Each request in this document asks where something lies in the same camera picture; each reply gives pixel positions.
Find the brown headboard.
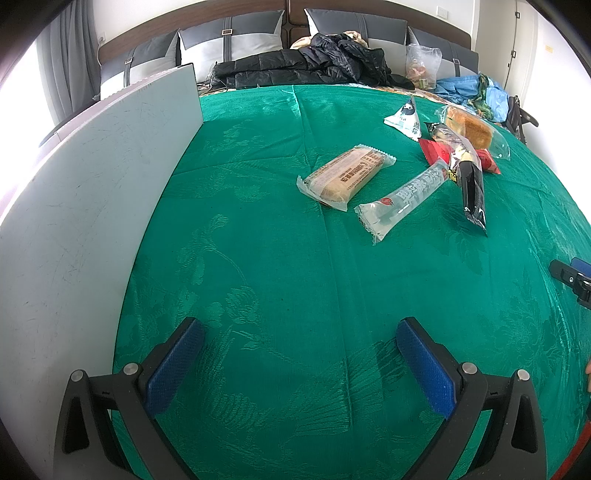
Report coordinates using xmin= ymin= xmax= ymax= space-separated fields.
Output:
xmin=99 ymin=0 xmax=472 ymax=51

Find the dark handbag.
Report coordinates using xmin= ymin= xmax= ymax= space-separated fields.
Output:
xmin=505 ymin=95 xmax=539 ymax=144

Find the grey curtain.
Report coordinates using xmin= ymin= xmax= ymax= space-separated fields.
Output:
xmin=34 ymin=0 xmax=102 ymax=127

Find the blue plastic bag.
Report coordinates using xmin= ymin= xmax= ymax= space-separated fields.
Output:
xmin=434 ymin=74 xmax=509 ymax=123

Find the beige cake slice clear wrapper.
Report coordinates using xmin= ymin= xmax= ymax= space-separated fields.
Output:
xmin=296 ymin=144 xmax=397 ymax=212

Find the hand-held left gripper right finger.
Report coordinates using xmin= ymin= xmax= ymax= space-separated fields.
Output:
xmin=396 ymin=316 xmax=548 ymax=480

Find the bread loaf clear bag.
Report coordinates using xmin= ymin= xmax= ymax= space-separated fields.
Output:
xmin=436 ymin=105 xmax=511 ymax=161

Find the grey white strapped pillow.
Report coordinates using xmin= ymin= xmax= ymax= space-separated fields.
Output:
xmin=304 ymin=8 xmax=413 ymax=49
xmin=178 ymin=9 xmax=286 ymax=66
xmin=407 ymin=27 xmax=480 ymax=78
xmin=99 ymin=30 xmax=182 ymax=100

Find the white triangular snack packet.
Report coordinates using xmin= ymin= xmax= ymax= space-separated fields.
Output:
xmin=383 ymin=96 xmax=423 ymax=138

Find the red snack packet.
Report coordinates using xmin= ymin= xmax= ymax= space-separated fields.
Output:
xmin=419 ymin=138 xmax=502 ymax=175

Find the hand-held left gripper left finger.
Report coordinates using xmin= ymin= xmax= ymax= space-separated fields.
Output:
xmin=53 ymin=316 xmax=206 ymax=480

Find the beige cloth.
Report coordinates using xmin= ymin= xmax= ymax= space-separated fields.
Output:
xmin=290 ymin=31 xmax=370 ymax=51

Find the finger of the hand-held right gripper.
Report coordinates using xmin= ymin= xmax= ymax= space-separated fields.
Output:
xmin=549 ymin=257 xmax=591 ymax=310

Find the white board panel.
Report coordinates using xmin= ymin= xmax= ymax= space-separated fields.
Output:
xmin=0 ymin=62 xmax=205 ymax=480

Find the green patterned tablecloth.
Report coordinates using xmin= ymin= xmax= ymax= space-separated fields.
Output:
xmin=111 ymin=83 xmax=591 ymax=480

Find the long clear white snack packet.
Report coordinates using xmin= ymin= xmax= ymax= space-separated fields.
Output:
xmin=354 ymin=159 xmax=450 ymax=245

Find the clear plastic bag of food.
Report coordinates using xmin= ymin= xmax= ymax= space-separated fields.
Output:
xmin=405 ymin=44 xmax=443 ymax=90

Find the black long snack packet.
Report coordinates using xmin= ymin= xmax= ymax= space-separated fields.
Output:
xmin=425 ymin=122 xmax=488 ymax=236

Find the black puffer jacket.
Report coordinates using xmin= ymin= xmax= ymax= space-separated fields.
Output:
xmin=210 ymin=32 xmax=416 ymax=89

